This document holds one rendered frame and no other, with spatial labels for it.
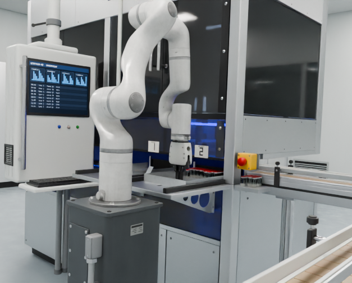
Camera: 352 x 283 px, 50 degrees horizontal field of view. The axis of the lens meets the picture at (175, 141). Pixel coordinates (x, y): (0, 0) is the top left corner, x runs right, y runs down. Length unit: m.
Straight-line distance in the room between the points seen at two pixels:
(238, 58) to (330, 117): 4.77
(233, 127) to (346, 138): 4.71
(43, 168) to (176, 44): 1.10
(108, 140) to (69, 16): 1.67
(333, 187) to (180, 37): 0.88
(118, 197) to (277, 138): 1.04
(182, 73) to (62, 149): 1.01
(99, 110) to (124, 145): 0.16
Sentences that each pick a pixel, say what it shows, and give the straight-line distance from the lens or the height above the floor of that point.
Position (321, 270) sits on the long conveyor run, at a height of 0.93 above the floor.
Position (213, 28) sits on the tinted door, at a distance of 1.90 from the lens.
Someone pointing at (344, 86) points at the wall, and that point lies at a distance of 6.43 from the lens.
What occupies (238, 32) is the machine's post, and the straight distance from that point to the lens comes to 1.80.
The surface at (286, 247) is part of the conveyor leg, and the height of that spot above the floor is 0.60.
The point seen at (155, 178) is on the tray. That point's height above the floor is 0.90.
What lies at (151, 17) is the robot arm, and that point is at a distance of 1.45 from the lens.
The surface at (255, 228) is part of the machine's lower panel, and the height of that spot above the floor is 0.63.
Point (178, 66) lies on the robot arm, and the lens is 1.59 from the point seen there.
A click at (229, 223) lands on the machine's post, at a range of 1.81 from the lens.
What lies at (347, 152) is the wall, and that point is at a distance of 6.37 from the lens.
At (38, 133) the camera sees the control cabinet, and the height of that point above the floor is 1.07.
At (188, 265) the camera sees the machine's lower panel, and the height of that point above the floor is 0.43.
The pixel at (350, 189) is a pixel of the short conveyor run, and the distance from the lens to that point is 1.65.
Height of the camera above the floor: 1.16
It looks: 3 degrees down
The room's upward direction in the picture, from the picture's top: 2 degrees clockwise
